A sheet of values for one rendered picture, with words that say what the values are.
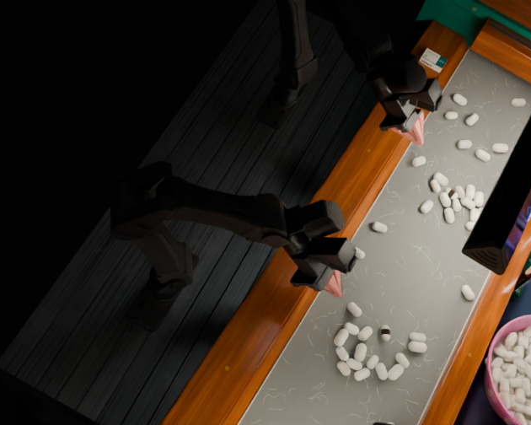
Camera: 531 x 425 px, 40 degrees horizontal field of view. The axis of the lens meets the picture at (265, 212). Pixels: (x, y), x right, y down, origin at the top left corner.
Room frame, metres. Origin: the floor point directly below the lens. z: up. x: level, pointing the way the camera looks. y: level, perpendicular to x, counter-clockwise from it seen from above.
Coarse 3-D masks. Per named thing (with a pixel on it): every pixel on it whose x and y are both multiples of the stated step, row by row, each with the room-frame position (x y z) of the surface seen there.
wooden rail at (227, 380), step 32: (448, 32) 1.48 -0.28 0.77; (448, 64) 1.37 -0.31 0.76; (352, 160) 0.98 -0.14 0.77; (384, 160) 1.02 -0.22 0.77; (320, 192) 0.87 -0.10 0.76; (352, 192) 0.90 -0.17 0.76; (352, 224) 0.83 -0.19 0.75; (288, 256) 0.70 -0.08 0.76; (256, 288) 0.60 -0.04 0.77; (288, 288) 0.63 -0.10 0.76; (256, 320) 0.54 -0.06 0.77; (288, 320) 0.56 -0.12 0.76; (224, 352) 0.45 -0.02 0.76; (256, 352) 0.48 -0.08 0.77; (192, 384) 0.38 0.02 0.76; (224, 384) 0.40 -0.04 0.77; (256, 384) 0.42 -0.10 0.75; (192, 416) 0.32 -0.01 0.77; (224, 416) 0.34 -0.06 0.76
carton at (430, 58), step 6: (426, 48) 1.38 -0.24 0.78; (426, 54) 1.36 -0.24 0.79; (432, 54) 1.36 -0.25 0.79; (420, 60) 1.34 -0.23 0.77; (426, 60) 1.34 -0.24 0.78; (432, 60) 1.34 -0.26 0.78; (438, 60) 1.35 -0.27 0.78; (444, 60) 1.36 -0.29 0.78; (432, 66) 1.34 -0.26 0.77; (438, 66) 1.33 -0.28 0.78; (438, 72) 1.33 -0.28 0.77
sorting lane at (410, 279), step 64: (448, 128) 1.19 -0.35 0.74; (512, 128) 1.27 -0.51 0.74; (384, 192) 0.95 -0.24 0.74; (384, 256) 0.79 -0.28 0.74; (448, 256) 0.85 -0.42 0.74; (320, 320) 0.60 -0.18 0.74; (384, 320) 0.65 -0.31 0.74; (448, 320) 0.70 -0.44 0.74; (320, 384) 0.47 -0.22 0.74; (384, 384) 0.52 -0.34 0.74
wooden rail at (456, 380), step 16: (528, 224) 0.99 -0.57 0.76; (528, 240) 0.95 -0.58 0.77; (512, 256) 0.89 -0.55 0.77; (512, 272) 0.85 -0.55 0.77; (496, 288) 0.80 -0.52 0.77; (512, 288) 0.81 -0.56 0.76; (480, 304) 0.75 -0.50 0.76; (496, 304) 0.76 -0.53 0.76; (480, 320) 0.71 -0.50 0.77; (496, 320) 0.73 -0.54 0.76; (464, 336) 0.67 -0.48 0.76; (480, 336) 0.68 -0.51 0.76; (464, 352) 0.63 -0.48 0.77; (480, 352) 0.64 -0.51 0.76; (448, 368) 0.59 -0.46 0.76; (464, 368) 0.60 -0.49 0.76; (448, 384) 0.56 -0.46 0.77; (464, 384) 0.57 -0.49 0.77; (432, 400) 0.51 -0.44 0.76; (448, 400) 0.52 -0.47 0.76; (432, 416) 0.48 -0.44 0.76; (448, 416) 0.49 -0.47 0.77
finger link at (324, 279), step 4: (328, 268) 0.64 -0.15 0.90; (332, 268) 0.64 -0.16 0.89; (324, 272) 0.62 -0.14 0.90; (328, 272) 0.63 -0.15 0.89; (332, 272) 0.63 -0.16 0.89; (336, 272) 0.64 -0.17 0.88; (340, 272) 0.65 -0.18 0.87; (324, 276) 0.62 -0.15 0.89; (328, 276) 0.62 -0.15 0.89; (336, 276) 0.64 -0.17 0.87; (340, 276) 0.65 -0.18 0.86; (320, 280) 0.61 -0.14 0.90; (324, 280) 0.61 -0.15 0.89; (328, 280) 0.62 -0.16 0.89; (336, 280) 0.64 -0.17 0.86; (340, 280) 0.64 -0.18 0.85; (320, 284) 0.60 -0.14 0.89; (324, 284) 0.61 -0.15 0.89; (340, 284) 0.64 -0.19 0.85; (316, 288) 0.59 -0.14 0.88; (320, 288) 0.59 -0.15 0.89; (340, 288) 0.63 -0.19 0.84
